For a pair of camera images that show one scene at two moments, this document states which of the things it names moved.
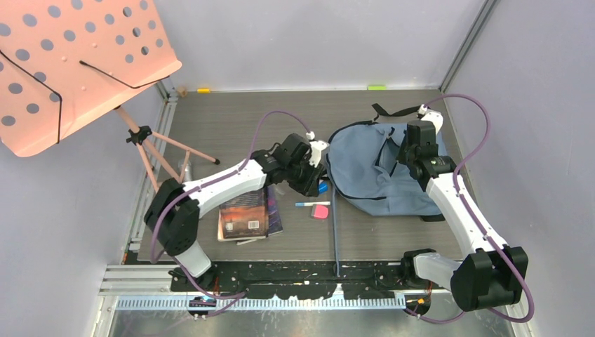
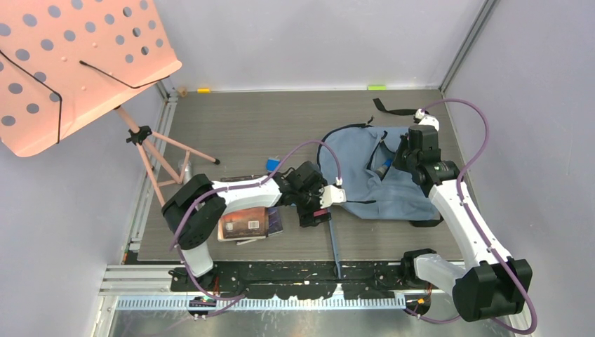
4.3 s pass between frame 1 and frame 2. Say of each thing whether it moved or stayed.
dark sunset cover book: stayed
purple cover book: stayed
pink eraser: stayed
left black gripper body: moved
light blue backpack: moved
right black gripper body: stayed
